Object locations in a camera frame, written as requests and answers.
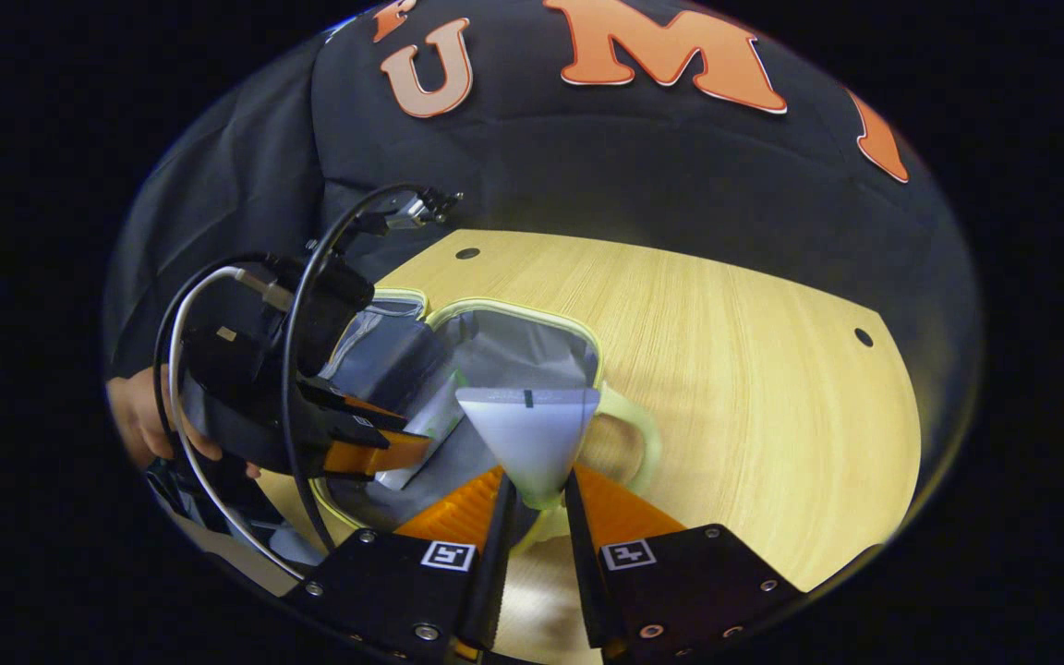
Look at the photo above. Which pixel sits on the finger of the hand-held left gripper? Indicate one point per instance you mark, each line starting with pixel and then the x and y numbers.
pixel 347 405
pixel 352 432

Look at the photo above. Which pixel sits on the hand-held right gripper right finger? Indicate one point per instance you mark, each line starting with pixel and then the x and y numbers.
pixel 585 573

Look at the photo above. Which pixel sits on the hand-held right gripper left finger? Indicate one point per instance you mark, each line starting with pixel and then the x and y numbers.
pixel 495 573

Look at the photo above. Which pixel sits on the green skin care tube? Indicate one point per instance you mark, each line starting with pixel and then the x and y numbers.
pixel 435 425

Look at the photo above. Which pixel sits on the white skin care tube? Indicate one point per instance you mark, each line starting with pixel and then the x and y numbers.
pixel 532 443

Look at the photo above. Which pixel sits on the cream suitcase with grey lining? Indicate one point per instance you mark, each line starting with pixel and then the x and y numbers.
pixel 513 356

